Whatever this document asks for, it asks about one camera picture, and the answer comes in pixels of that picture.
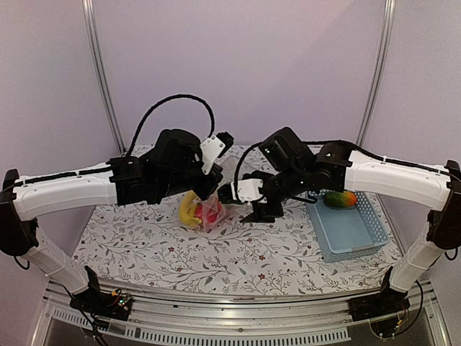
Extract left aluminium post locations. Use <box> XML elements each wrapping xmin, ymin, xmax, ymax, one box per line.
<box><xmin>81</xmin><ymin>0</ymin><xmax>126</xmax><ymax>153</ymax></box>

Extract aluminium post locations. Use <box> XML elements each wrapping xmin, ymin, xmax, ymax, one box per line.
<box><xmin>81</xmin><ymin>0</ymin><xmax>126</xmax><ymax>153</ymax></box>
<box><xmin>356</xmin><ymin>0</ymin><xmax>396</xmax><ymax>146</ymax></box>

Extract red toy apple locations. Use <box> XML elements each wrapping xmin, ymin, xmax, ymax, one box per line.
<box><xmin>194</xmin><ymin>202</ymin><xmax>223</xmax><ymax>228</ymax></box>

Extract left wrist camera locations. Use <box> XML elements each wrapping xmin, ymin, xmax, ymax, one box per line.
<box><xmin>200</xmin><ymin>132</ymin><xmax>234</xmax><ymax>175</ymax></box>

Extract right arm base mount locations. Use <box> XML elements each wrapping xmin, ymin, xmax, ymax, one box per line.
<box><xmin>347</xmin><ymin>267</ymin><xmax>410</xmax><ymax>338</ymax></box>

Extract light blue plastic basket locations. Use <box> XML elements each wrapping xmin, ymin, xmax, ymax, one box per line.
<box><xmin>305</xmin><ymin>190</ymin><xmax>389</xmax><ymax>263</ymax></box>

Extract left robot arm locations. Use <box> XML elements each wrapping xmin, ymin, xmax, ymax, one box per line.
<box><xmin>1</xmin><ymin>129</ymin><xmax>233</xmax><ymax>313</ymax></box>

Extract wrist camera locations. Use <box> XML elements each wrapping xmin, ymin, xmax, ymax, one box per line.
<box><xmin>218</xmin><ymin>178</ymin><xmax>267</xmax><ymax>205</ymax></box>
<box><xmin>200</xmin><ymin>132</ymin><xmax>234</xmax><ymax>175</ymax></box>

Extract right aluminium post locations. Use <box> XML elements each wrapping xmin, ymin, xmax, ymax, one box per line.
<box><xmin>356</xmin><ymin>0</ymin><xmax>396</xmax><ymax>146</ymax></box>

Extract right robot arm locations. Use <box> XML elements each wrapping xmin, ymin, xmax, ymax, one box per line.
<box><xmin>231</xmin><ymin>127</ymin><xmax>460</xmax><ymax>314</ymax></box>

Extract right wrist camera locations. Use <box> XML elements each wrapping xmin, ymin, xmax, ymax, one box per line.
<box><xmin>218</xmin><ymin>178</ymin><xmax>267</xmax><ymax>205</ymax></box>

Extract floral tablecloth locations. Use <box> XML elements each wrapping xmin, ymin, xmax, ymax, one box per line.
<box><xmin>73</xmin><ymin>195</ymin><xmax>401</xmax><ymax>296</ymax></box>

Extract aluminium front rail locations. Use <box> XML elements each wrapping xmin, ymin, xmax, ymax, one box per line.
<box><xmin>30</xmin><ymin>284</ymin><xmax>451</xmax><ymax>346</ymax></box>

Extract left black cable loop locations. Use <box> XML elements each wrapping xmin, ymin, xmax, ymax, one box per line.
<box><xmin>127</xmin><ymin>94</ymin><xmax>216</xmax><ymax>158</ymax></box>

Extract yellow toy bananas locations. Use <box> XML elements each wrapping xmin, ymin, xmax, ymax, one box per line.
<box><xmin>179</xmin><ymin>191</ymin><xmax>202</xmax><ymax>229</ymax></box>

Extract green orange toy mango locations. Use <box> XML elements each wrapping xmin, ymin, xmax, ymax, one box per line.
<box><xmin>323</xmin><ymin>191</ymin><xmax>357</xmax><ymax>208</ymax></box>

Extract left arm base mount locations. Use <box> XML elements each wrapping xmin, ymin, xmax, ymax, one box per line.
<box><xmin>70</xmin><ymin>266</ymin><xmax>133</xmax><ymax>321</ymax></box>

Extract clear zip top bag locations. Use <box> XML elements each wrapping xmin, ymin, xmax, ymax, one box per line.
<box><xmin>179</xmin><ymin>191</ymin><xmax>226</xmax><ymax>233</ymax></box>

